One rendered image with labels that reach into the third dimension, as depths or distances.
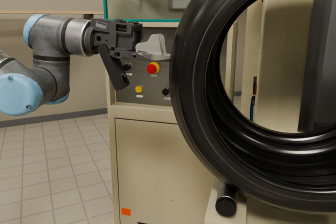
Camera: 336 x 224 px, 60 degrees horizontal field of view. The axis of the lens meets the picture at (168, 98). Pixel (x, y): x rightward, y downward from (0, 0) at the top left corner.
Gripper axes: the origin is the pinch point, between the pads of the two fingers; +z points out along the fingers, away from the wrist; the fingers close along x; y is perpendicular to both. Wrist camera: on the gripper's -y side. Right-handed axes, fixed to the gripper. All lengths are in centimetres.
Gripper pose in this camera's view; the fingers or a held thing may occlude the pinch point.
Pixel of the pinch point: (170, 59)
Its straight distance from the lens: 67.8
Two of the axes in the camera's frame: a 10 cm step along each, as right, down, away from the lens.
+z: 9.6, 1.8, -2.3
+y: 1.1, -9.5, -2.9
